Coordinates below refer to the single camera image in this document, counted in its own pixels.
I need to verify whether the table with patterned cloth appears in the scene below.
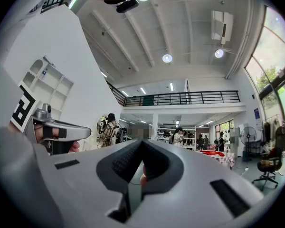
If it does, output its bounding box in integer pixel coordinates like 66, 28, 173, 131
199, 149, 236, 169

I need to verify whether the person's left hand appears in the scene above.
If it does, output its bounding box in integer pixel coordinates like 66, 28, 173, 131
34, 123, 81, 153

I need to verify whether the white ceiling air conditioner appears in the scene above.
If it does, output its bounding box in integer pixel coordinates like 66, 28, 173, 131
211, 10, 234, 45

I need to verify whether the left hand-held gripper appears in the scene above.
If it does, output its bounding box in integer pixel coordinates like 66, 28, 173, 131
10, 81, 92, 155

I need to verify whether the black office chair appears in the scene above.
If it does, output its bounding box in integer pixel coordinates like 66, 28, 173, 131
251, 126, 285, 191

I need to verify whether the large glass window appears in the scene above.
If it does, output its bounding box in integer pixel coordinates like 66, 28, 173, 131
244, 5, 285, 152

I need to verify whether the clothes rack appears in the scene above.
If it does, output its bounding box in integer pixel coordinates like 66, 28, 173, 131
262, 114, 284, 150

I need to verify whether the black head-mounted camera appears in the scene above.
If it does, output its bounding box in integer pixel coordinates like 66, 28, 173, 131
116, 0, 140, 14

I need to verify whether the person's white clothed body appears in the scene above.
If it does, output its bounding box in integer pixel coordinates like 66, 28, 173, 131
0, 0, 136, 228

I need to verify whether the blue wall poster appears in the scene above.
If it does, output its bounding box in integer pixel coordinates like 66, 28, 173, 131
253, 108, 262, 126

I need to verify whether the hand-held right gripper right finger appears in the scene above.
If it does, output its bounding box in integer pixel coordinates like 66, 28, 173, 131
142, 140, 185, 196

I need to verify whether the white storage rack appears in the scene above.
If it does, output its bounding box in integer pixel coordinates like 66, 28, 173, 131
156, 125, 197, 151

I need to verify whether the person's right hand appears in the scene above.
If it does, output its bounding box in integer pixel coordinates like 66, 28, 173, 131
140, 166, 149, 188

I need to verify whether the black balcony railing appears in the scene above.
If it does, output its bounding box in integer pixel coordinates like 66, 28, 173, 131
106, 80, 241, 107

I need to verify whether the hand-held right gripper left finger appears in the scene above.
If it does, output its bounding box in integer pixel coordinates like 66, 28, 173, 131
96, 139, 143, 193

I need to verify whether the white wall shelf unit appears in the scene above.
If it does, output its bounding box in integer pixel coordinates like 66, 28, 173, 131
22, 55, 75, 121

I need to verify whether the black standing fan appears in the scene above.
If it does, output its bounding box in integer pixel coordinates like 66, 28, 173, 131
239, 126, 257, 162

